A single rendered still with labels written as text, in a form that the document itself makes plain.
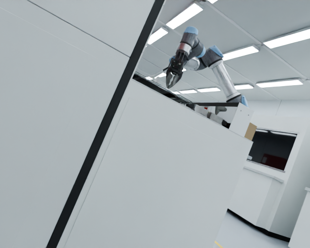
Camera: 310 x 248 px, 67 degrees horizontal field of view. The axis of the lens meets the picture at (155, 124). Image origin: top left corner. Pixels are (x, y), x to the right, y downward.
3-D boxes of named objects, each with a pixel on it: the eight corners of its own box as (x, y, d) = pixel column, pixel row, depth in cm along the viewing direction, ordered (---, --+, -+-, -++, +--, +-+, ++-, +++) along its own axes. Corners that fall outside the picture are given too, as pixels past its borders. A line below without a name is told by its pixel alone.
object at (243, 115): (228, 132, 100) (239, 102, 101) (171, 122, 151) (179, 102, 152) (243, 139, 104) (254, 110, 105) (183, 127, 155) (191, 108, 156)
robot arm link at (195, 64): (188, 62, 187) (165, 55, 144) (201, 55, 182) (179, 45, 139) (195, 75, 186) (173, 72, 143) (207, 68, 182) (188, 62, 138)
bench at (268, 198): (256, 232, 352) (301, 111, 367) (193, 191, 518) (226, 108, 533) (299, 246, 392) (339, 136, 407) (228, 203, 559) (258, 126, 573)
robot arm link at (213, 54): (232, 117, 178) (201, 55, 183) (252, 108, 171) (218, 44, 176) (230, 119, 167) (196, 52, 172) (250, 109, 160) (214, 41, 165)
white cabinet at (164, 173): (8, 325, 69) (119, 73, 75) (38, 199, 158) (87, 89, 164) (182, 335, 93) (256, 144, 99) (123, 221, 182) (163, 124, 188)
